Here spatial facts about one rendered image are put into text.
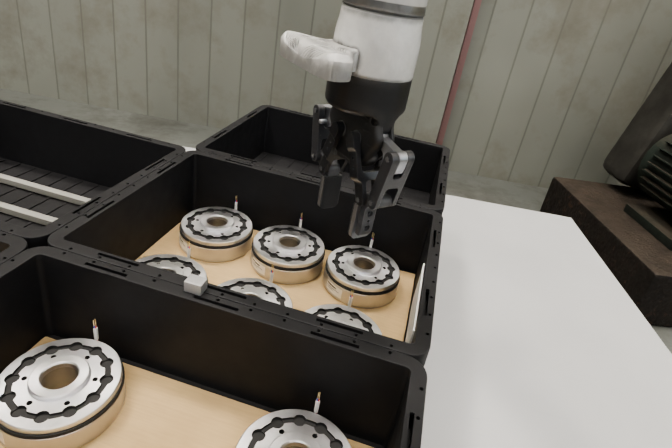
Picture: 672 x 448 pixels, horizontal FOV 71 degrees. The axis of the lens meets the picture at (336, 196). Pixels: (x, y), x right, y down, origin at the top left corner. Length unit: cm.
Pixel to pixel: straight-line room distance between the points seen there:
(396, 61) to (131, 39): 329
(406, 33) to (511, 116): 305
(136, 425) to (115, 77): 337
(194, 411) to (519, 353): 55
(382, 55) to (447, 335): 56
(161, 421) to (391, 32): 40
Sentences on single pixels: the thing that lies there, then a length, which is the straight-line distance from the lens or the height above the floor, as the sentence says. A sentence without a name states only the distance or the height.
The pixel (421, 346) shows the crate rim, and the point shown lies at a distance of 46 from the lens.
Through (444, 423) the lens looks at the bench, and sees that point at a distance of 72.
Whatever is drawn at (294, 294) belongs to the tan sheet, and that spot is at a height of 83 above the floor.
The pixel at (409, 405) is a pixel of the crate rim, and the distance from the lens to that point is 41.
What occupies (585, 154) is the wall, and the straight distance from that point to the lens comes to 369.
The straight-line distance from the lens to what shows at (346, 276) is 63.
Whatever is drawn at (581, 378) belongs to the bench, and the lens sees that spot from 89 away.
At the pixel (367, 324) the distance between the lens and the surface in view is 57.
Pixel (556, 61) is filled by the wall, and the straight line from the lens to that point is 343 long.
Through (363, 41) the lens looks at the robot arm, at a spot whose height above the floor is 117.
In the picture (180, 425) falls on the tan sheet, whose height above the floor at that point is 83.
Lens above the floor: 123
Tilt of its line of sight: 27 degrees down
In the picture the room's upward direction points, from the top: 10 degrees clockwise
